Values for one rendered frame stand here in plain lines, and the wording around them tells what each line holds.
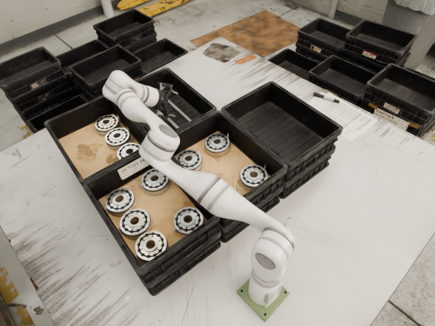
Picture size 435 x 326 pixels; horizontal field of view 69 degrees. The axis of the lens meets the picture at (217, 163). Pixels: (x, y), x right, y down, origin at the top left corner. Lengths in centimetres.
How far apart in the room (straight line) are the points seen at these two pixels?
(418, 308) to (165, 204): 147
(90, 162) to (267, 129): 74
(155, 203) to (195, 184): 35
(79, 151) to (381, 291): 124
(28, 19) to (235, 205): 370
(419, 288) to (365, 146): 90
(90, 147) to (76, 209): 26
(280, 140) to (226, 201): 58
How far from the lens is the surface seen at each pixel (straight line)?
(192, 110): 147
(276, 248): 82
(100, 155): 138
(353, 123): 169
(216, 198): 83
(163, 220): 113
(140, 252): 106
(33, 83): 253
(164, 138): 86
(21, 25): 424
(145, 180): 120
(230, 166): 123
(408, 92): 238
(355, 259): 126
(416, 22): 321
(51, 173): 159
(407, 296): 209
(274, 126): 140
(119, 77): 110
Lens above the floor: 179
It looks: 50 degrees down
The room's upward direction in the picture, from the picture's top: 3 degrees counter-clockwise
